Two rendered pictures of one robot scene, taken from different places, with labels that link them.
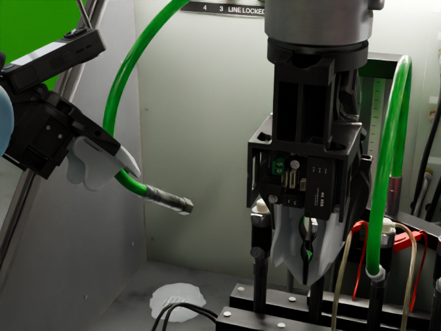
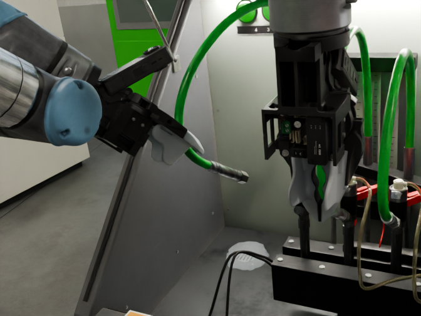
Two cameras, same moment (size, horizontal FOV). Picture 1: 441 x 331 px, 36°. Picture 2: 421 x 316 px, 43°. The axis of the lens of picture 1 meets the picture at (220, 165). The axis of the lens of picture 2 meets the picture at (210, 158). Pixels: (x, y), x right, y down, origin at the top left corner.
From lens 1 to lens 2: 0.07 m
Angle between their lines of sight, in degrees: 9
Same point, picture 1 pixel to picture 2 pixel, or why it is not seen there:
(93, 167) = (168, 147)
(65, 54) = (144, 66)
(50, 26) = not seen: hidden behind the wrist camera
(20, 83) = (113, 88)
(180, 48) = (240, 62)
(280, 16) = (278, 13)
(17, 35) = not seen: hidden behind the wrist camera
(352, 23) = (332, 13)
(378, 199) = (383, 159)
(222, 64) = (271, 71)
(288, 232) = (303, 180)
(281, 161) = (287, 123)
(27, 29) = not seen: hidden behind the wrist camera
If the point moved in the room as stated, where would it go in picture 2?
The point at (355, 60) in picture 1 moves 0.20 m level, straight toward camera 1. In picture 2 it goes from (337, 42) to (296, 118)
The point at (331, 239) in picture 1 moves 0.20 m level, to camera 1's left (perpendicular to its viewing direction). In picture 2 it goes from (336, 184) to (150, 190)
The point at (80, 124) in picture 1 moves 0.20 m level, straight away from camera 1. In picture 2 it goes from (156, 115) to (157, 80)
